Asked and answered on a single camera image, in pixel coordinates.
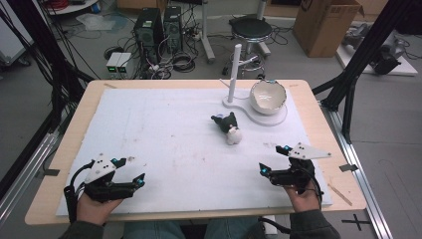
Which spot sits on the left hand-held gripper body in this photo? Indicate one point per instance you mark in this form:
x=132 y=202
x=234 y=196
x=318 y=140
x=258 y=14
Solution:
x=104 y=191

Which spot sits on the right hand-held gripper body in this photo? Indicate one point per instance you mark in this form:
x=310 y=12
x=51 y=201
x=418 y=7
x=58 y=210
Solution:
x=297 y=166

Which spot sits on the person's left hand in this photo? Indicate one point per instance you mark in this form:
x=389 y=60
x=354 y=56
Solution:
x=94 y=210

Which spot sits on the person's right hand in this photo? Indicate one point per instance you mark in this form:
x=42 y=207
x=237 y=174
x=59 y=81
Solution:
x=303 y=199

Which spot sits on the white table mat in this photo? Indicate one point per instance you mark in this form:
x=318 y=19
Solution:
x=179 y=156

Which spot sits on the wooden table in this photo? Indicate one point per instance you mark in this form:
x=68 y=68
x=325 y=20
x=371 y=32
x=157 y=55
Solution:
x=318 y=109

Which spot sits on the white ceramic bowl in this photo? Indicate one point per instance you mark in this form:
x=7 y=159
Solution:
x=268 y=97

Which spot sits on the black and white plush toy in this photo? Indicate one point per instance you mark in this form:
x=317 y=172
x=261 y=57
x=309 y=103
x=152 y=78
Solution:
x=229 y=127

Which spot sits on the person's legs in jeans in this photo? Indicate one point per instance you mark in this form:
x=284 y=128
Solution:
x=166 y=229

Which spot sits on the white power strip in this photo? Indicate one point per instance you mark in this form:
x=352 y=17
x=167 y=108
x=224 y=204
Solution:
x=270 y=225

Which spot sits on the black tape cross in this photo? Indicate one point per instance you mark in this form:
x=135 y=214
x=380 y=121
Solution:
x=356 y=222

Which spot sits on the white stand with pole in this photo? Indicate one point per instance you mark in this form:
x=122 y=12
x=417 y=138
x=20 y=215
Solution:
x=234 y=76

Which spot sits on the white power supply box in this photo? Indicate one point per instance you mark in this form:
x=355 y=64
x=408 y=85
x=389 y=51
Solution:
x=124 y=63
x=113 y=63

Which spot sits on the black round stool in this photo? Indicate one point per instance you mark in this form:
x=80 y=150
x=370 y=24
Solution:
x=251 y=30

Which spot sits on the cardboard box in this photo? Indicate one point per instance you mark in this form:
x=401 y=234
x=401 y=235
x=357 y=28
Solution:
x=323 y=28

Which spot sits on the black computer tower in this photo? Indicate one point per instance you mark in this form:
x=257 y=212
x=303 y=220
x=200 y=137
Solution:
x=148 y=30
x=173 y=28

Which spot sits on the white metal table leg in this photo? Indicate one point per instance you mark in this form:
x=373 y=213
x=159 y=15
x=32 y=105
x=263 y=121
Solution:
x=207 y=33

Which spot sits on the grey machine on white board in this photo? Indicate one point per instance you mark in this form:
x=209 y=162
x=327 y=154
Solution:
x=381 y=49

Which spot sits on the clear plastic bag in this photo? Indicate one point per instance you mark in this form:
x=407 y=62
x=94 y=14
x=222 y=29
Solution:
x=96 y=21

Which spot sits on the aluminium rail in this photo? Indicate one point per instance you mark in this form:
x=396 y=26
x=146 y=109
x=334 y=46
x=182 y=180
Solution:
x=23 y=179
x=361 y=176

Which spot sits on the black metal frame strut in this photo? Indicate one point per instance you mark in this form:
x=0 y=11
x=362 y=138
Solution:
x=43 y=49
x=361 y=56

